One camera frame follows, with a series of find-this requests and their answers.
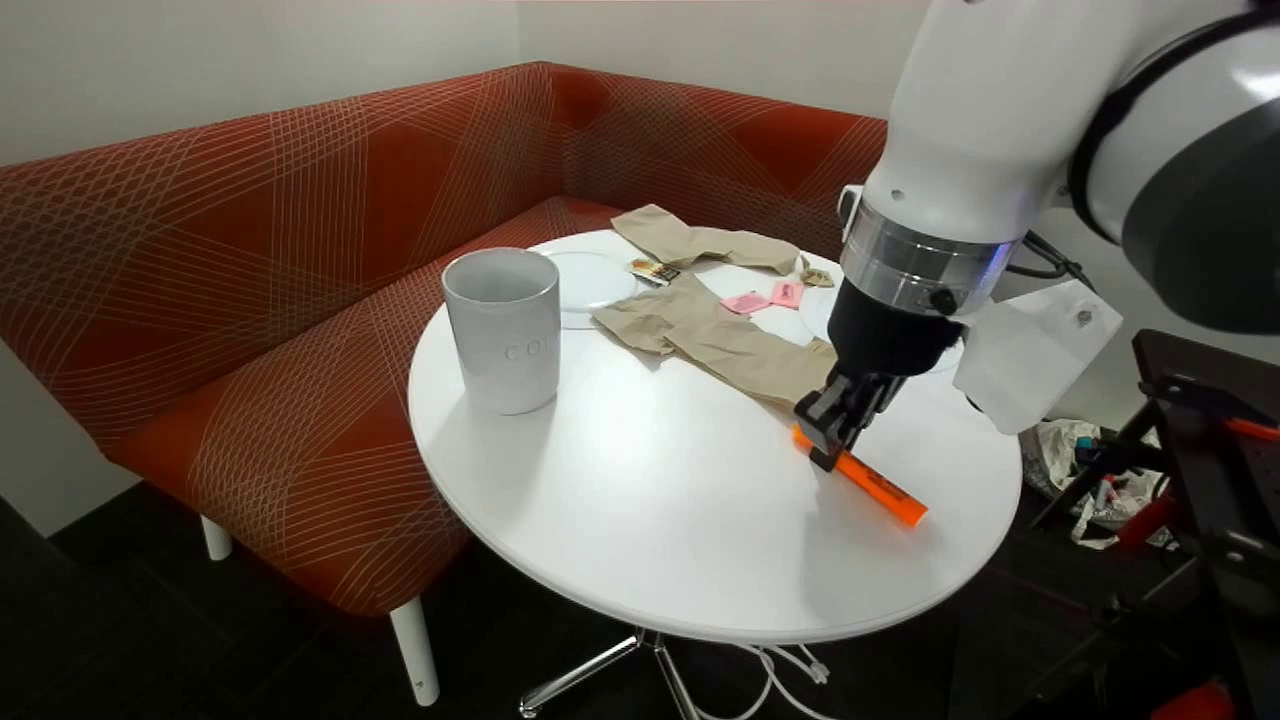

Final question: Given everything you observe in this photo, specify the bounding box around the orange marker pen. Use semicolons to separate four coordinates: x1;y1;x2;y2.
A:
790;421;932;532

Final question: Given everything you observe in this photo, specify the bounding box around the large beige paper napkin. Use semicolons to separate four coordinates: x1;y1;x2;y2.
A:
590;273;845;411

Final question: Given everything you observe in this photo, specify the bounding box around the beige folded paper napkin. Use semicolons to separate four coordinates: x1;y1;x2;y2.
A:
607;199;731;267
672;226;803;282

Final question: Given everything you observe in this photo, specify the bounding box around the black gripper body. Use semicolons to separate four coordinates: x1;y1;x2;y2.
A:
826;276;970;387

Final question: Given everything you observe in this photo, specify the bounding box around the orange patterned corner sofa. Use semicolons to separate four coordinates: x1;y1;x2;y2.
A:
0;56;892;623

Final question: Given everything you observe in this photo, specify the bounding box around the chrome table base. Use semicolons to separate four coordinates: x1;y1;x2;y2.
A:
515;627;834;720

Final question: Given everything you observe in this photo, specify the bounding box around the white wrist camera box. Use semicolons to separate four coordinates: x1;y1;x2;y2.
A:
950;276;1129;441

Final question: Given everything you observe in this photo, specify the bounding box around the light grey ceramic mug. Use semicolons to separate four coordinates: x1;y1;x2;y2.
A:
436;246;566;421

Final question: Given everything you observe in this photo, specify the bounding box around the white plastic bag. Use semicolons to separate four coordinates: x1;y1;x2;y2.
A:
1031;417;1182;555

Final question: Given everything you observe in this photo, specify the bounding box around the orange handled black clamp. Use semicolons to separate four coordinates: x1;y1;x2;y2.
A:
1150;675;1246;720
1112;492;1189;555
1219;411;1280;454

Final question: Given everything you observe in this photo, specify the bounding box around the white sofa leg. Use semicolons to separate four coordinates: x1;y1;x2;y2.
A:
198;512;239;564
385;598;446;711

